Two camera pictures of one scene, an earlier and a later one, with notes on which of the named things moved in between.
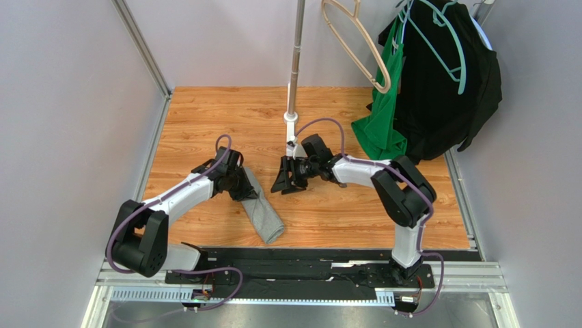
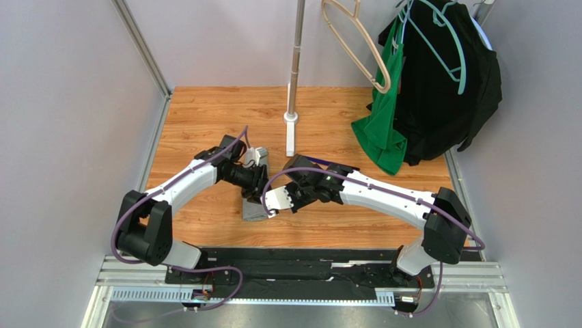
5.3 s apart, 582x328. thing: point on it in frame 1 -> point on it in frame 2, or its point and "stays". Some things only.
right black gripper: (296, 172) -> (294, 196)
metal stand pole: (294, 74) stays
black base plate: (303, 273) stays
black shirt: (451, 76) stays
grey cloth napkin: (260, 213) -> (254, 212)
